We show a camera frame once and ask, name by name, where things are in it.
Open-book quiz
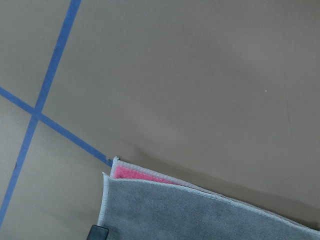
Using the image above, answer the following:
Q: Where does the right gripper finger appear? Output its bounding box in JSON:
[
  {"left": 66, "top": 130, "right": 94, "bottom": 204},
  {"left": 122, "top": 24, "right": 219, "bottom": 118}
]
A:
[{"left": 86, "top": 225, "right": 109, "bottom": 240}]

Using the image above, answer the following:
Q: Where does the pink and grey towel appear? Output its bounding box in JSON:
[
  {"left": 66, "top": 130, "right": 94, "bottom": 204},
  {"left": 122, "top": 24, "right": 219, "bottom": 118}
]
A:
[{"left": 97, "top": 157, "right": 320, "bottom": 240}]

